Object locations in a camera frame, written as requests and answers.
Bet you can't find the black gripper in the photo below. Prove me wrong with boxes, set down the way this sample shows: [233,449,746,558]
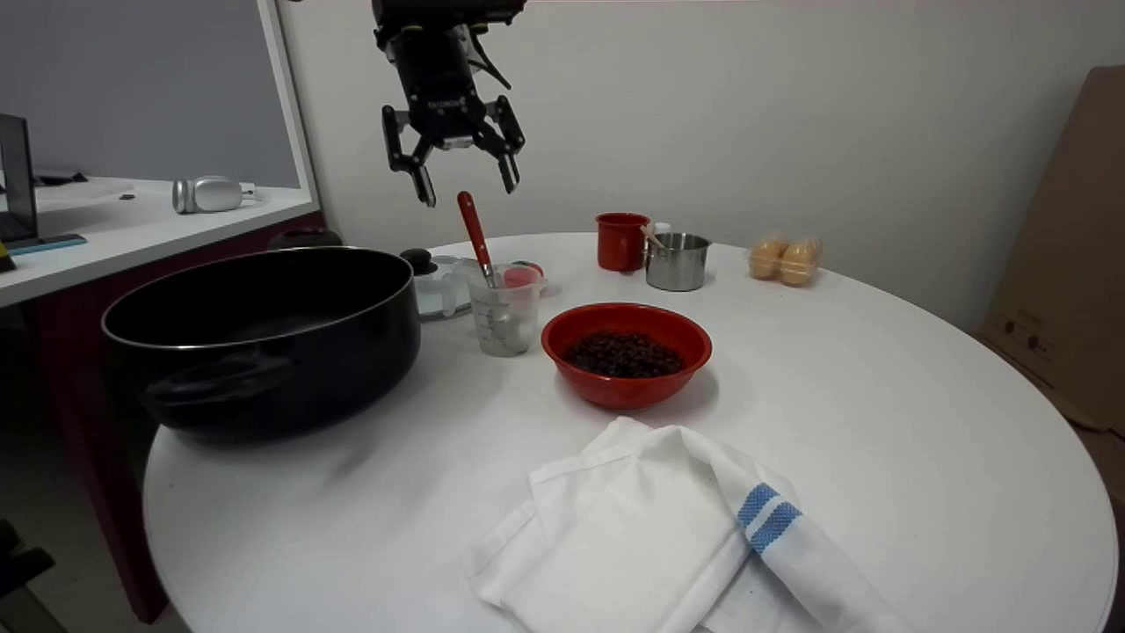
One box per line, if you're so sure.
[381,21,528,212]

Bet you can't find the red handled metal spoon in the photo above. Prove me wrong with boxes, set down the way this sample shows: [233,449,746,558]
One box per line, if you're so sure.
[453,191,507,289]

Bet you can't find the orange bowl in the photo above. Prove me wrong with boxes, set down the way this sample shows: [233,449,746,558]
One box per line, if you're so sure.
[539,299,716,414]

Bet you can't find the glass pot lid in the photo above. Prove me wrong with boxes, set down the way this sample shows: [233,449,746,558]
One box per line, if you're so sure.
[402,245,485,325]

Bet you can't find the clear glass cup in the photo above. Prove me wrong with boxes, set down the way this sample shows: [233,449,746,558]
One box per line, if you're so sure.
[469,264,546,360]

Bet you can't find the red mug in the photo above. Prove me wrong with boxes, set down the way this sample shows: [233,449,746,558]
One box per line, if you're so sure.
[594,212,650,279]

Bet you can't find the silver object on desk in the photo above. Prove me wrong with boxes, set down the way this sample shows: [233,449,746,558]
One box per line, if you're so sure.
[170,172,261,218]

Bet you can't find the steel cup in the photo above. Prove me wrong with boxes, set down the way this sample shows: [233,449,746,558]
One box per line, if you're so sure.
[642,228,712,295]

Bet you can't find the dark coffee beans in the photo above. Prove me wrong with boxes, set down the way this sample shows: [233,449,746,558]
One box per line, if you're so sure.
[564,332,688,381]

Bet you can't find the white blue-striped towel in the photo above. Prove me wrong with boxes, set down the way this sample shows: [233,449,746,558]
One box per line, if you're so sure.
[470,414,906,633]

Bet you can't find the flat blue object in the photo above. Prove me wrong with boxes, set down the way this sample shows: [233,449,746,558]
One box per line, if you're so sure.
[8,228,92,260]

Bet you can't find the dark monitor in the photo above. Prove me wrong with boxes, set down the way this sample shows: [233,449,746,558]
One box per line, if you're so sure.
[0,112,42,241]

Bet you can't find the brown cardboard box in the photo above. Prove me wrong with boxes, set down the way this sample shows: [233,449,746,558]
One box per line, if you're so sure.
[982,63,1125,472]

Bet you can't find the white window frame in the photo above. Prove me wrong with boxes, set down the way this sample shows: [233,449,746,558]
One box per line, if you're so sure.
[253,0,322,197]

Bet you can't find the black two-handled pot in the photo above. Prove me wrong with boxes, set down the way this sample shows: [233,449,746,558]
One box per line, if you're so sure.
[97,241,426,446]

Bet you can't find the white desk with red frame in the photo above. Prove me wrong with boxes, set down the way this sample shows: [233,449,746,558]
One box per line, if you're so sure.
[0,172,343,627]

